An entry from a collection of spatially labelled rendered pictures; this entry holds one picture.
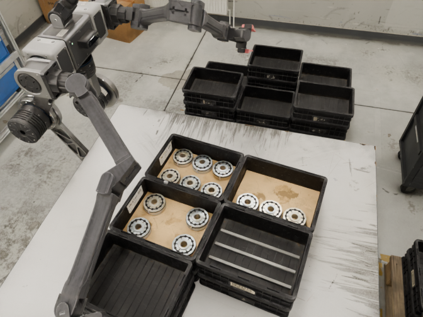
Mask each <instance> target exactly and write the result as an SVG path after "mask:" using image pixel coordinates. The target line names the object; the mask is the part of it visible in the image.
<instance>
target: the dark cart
mask: <svg viewBox="0 0 423 317"><path fill-rule="evenodd" d="M399 147H400V151H399V152H398V158H399V159H400V162H401V170H402V185H401V186H400V190H401V192H402V193H406V194H409V193H412V192H414V191H415V190H416V188H418V189H423V96H422V98H421V100H420V102H419V104H418V106H417V107H416V109H415V111H414V113H413V115H412V117H411V119H410V121H409V123H408V125H407V127H406V129H405V131H404V132H403V134H402V136H401V138H400V140H399Z"/></svg>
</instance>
